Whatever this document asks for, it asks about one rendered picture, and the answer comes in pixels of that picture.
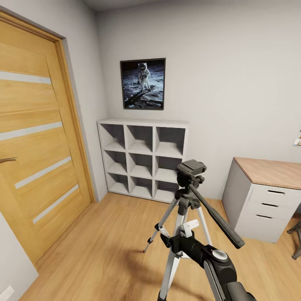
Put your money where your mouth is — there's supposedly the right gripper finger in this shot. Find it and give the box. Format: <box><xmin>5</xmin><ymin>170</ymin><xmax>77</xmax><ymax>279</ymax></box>
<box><xmin>161</xmin><ymin>234</ymin><xmax>171</xmax><ymax>247</ymax></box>

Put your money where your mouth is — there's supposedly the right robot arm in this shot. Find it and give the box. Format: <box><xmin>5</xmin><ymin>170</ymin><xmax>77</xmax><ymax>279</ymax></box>
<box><xmin>161</xmin><ymin>219</ymin><xmax>257</xmax><ymax>301</ymax></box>

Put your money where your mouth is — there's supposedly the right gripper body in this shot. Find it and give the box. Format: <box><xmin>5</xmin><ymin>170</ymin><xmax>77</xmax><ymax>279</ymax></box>
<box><xmin>171</xmin><ymin>230</ymin><xmax>199</xmax><ymax>260</ymax></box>

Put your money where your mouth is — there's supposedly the camera tripod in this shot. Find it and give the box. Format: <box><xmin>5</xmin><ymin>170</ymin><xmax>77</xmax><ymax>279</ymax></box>
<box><xmin>143</xmin><ymin>159</ymin><xmax>245</xmax><ymax>301</ymax></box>

